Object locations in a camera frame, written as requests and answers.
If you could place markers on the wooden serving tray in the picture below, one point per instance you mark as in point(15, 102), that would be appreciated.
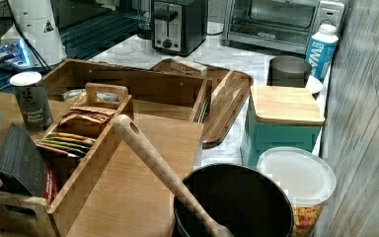
point(226, 93)

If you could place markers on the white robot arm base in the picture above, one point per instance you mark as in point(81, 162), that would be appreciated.
point(34, 34)

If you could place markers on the black round pot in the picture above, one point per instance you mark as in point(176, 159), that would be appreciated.
point(244, 200)

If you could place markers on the black packet stack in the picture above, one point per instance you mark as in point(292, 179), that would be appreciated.
point(21, 165)

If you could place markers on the white small plate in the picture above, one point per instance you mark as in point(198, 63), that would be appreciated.
point(313, 85)

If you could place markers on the teal box with wooden lid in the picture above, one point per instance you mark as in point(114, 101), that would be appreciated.
point(279, 116)

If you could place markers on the dark grey cup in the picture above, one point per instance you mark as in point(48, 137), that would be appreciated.
point(288, 71)

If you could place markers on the black pepper canister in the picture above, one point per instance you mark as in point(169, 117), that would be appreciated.
point(32, 100)

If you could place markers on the clear plastic snack container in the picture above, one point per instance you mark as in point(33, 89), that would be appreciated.
point(307, 180)

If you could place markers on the silver toaster oven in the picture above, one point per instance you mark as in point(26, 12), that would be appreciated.
point(285, 25)

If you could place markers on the brown tea bag packets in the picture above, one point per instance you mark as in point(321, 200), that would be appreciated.
point(91, 114)

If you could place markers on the blue white water bottle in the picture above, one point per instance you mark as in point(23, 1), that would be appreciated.
point(321, 49)

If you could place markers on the colourful tea bag packets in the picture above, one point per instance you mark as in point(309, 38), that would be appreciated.
point(73, 144)

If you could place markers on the wooden tea caddy organizer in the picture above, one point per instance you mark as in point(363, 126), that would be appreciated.
point(36, 216)

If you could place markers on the black silver toaster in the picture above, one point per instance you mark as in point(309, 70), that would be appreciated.
point(178, 26)

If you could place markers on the wooden spoon handle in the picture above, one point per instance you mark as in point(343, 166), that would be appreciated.
point(130, 133)

